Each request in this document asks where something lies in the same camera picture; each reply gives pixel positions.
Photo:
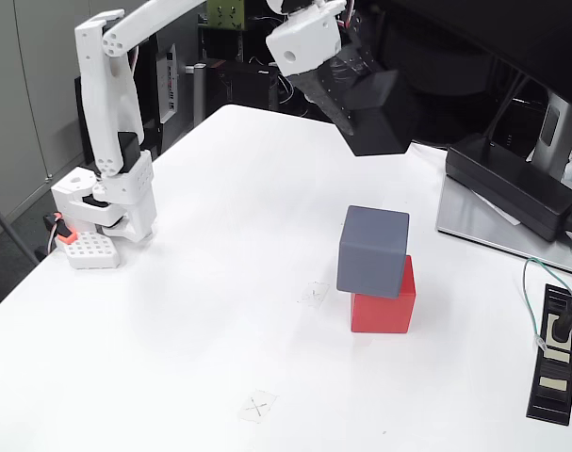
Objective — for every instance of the dark computer tower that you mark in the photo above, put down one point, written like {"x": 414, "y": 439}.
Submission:
{"x": 172, "y": 70}

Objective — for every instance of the black power adapter brick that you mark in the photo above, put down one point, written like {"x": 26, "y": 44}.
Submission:
{"x": 507, "y": 186}

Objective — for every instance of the black monitor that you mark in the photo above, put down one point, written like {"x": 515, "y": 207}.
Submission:
{"x": 502, "y": 28}

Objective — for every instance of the green perforated board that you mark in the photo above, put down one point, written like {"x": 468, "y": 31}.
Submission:
{"x": 225, "y": 13}

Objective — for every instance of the silver metal post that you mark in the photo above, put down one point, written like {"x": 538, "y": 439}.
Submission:
{"x": 197, "y": 85}

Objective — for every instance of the black equipment box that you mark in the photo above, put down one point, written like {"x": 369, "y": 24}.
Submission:
{"x": 248, "y": 89}

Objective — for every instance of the black table power socket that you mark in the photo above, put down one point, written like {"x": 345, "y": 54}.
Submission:
{"x": 551, "y": 376}

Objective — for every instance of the silver monitor stand base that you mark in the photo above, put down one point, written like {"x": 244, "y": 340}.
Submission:
{"x": 464, "y": 212}

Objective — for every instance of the white perforated table clamp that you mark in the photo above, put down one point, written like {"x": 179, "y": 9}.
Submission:
{"x": 94, "y": 252}

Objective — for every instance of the silver monitor stand neck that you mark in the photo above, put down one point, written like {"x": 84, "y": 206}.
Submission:
{"x": 556, "y": 127}

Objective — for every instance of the grey cube block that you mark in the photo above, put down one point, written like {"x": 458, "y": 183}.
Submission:
{"x": 372, "y": 254}

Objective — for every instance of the black cube block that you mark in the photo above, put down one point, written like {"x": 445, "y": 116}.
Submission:
{"x": 384, "y": 127}

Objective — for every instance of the black power plug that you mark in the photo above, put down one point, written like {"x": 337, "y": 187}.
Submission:
{"x": 561, "y": 329}

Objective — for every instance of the clear tape with X mark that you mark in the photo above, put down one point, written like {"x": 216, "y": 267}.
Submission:
{"x": 258, "y": 407}
{"x": 314, "y": 294}

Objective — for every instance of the red cube block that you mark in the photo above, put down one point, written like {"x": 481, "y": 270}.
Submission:
{"x": 384, "y": 313}

